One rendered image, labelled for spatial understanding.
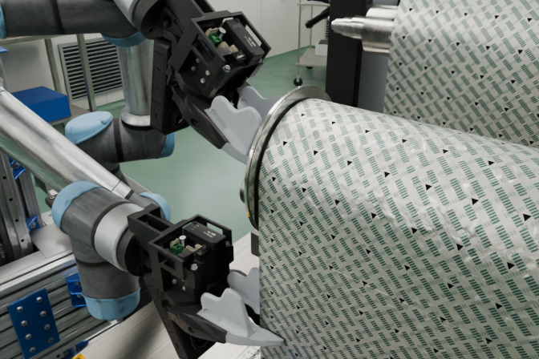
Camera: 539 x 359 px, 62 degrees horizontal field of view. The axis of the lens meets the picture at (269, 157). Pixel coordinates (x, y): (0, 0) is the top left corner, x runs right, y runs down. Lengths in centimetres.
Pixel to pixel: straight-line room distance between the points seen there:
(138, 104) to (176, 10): 66
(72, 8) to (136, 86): 50
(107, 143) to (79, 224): 58
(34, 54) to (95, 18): 359
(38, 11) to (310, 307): 46
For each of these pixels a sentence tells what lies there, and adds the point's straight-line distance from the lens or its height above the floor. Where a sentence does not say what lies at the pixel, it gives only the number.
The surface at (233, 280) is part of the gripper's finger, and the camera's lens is 50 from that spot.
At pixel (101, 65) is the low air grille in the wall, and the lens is 449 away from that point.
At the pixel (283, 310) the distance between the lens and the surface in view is 43.
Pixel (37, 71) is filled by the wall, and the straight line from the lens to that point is 423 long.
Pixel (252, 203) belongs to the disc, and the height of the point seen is 124.
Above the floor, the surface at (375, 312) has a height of 118.
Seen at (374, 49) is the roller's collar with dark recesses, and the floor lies 132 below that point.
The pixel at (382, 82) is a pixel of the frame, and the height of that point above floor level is 123.
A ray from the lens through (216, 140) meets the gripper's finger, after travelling 44.
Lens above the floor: 144
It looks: 25 degrees down
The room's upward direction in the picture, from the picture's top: straight up
